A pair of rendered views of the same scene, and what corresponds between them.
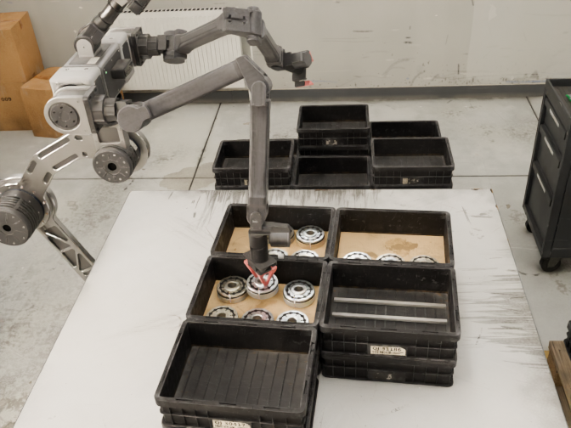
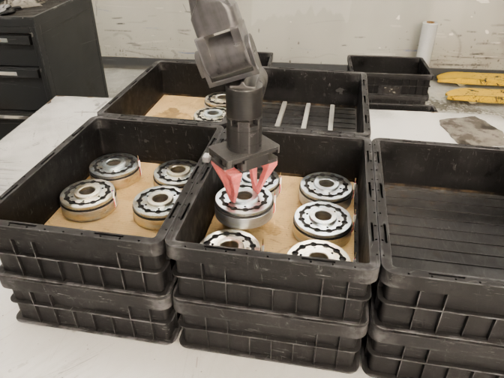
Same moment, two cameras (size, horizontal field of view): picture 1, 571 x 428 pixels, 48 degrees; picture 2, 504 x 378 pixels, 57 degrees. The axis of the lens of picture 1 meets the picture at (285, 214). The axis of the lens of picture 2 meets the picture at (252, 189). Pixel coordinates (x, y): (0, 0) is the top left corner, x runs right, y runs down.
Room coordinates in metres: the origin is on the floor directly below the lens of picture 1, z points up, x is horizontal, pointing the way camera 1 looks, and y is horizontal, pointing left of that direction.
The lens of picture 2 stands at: (1.56, 0.76, 1.34)
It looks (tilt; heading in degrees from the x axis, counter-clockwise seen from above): 33 degrees down; 269
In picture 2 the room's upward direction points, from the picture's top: straight up
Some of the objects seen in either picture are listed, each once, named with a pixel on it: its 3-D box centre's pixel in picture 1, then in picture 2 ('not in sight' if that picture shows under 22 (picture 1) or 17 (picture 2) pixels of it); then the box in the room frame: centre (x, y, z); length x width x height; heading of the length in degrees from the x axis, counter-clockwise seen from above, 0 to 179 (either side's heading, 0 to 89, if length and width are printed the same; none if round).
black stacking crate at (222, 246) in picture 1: (276, 243); (124, 194); (1.79, 0.04, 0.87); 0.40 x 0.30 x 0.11; 79
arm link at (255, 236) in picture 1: (260, 237); (244, 98); (1.56, 0.08, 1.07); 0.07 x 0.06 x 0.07; 82
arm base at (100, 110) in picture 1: (104, 109); not in sight; (1.75, 0.51, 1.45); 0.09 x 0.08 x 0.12; 173
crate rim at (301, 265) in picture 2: (259, 290); (285, 187); (1.50, 0.10, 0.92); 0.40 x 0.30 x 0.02; 79
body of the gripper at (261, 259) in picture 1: (259, 252); (244, 135); (1.57, 0.09, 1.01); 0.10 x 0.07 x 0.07; 34
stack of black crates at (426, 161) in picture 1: (409, 188); not in sight; (2.81, -0.66, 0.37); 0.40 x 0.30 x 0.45; 83
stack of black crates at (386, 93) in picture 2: not in sight; (382, 105); (0.83, -1.57, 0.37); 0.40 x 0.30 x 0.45; 173
